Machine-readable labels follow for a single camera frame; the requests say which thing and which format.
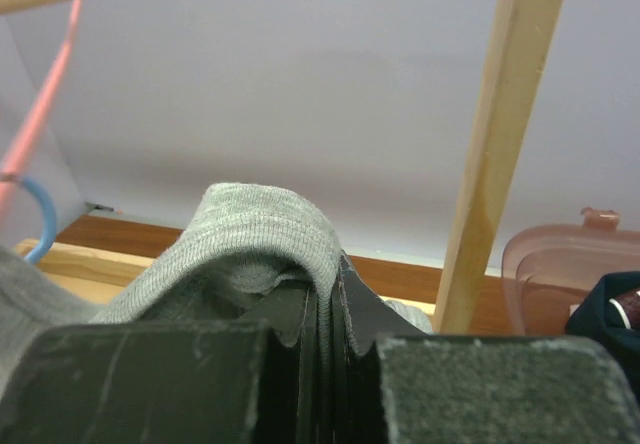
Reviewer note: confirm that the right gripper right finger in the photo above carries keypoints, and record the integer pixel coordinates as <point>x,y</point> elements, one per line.
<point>395,384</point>

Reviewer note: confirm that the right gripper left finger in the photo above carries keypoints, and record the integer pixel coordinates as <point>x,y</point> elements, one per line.
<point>247,380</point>

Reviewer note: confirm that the grey tank top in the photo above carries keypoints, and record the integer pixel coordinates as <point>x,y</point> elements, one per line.
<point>242,242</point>

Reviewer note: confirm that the navy maroon tank top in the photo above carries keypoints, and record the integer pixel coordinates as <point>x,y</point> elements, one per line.
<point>609,315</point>

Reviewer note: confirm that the light blue hanger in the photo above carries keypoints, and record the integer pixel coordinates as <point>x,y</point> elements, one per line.
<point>48,214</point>

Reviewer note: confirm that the pink plastic hanger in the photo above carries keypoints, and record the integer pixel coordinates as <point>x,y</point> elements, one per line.
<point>19,153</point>

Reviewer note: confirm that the pink transparent plastic bin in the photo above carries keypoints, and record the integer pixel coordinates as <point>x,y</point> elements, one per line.
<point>547,271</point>

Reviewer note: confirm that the wooden clothes rack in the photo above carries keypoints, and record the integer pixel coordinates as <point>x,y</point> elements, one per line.
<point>519,44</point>

